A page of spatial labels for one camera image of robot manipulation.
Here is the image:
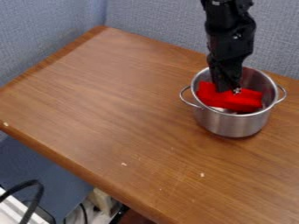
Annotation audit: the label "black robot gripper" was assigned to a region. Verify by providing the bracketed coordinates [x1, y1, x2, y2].
[205, 16, 258, 94]

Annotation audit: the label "red rectangular block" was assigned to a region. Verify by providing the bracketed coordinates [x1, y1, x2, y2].
[197, 81, 264, 113]

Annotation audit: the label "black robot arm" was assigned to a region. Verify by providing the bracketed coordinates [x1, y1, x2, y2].
[201, 0, 258, 94]

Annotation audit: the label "stainless steel pot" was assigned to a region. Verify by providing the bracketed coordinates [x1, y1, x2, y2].
[179, 67, 288, 138]

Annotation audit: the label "white items under table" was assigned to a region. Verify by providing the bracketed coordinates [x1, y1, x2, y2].
[63, 188, 129, 224]

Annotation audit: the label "black and white chair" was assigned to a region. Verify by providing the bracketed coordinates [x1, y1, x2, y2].
[0, 179, 57, 224]

